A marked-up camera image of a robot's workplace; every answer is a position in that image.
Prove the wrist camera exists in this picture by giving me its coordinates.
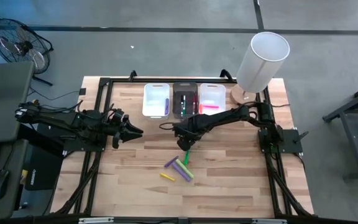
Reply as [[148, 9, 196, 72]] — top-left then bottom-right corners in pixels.
[[111, 108, 131, 124], [172, 123, 183, 139]]

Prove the white plastic bin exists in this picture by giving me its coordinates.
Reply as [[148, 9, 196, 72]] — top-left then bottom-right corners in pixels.
[[199, 83, 227, 121], [142, 82, 171, 120]]

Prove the black floor cable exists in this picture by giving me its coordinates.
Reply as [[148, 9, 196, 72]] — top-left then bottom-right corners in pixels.
[[28, 86, 81, 102]]

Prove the grey plastic bin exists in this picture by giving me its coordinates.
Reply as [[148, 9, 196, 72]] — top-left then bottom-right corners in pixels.
[[172, 82, 199, 120]]

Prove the black side table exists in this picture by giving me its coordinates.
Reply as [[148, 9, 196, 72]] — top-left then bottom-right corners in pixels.
[[321, 79, 358, 182]]

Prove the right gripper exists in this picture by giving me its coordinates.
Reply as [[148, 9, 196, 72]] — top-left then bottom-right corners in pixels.
[[177, 115, 205, 152]]

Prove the large purple highlighter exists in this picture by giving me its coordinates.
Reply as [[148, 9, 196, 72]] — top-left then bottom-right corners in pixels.
[[170, 161, 193, 182]]

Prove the white bracket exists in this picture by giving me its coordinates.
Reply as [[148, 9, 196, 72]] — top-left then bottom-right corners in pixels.
[[78, 217, 115, 224], [252, 218, 288, 224]]

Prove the wooden lamp base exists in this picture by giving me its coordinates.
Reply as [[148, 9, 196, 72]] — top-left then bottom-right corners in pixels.
[[230, 83, 257, 108]]

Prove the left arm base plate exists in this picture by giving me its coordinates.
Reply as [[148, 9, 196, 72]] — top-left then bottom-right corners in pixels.
[[37, 122, 107, 153]]

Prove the black camera cable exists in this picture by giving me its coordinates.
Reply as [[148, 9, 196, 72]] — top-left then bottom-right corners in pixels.
[[159, 121, 180, 132]]

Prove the black case white logo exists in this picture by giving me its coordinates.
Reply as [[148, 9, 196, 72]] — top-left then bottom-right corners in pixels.
[[24, 145, 64, 191]]

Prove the small purple marker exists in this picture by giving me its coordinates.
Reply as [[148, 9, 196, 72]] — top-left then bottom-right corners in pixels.
[[163, 155, 179, 169]]

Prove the black rig frame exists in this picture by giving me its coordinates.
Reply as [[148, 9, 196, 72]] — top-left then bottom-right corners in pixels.
[[50, 76, 316, 218]]

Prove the white lamp shade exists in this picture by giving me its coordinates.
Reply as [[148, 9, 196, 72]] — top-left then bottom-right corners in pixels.
[[236, 31, 291, 94]]

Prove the light green highlighter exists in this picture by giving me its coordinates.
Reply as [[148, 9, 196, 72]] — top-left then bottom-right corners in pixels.
[[175, 158, 195, 180]]

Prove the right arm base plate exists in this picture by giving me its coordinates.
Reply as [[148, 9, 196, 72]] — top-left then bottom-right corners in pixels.
[[257, 128, 304, 154]]

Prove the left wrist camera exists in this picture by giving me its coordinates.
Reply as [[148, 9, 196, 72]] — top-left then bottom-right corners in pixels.
[[111, 108, 131, 124]]

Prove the yellow highlighter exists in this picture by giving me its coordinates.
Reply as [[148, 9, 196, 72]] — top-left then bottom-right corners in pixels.
[[159, 172, 177, 182]]

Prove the black floor fan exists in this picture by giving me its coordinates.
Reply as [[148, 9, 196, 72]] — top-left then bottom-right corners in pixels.
[[0, 17, 55, 87]]

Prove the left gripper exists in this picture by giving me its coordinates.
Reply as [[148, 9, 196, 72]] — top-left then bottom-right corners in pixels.
[[104, 123, 144, 149]]

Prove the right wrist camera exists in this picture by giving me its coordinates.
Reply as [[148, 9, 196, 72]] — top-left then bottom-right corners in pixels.
[[172, 123, 183, 139]]

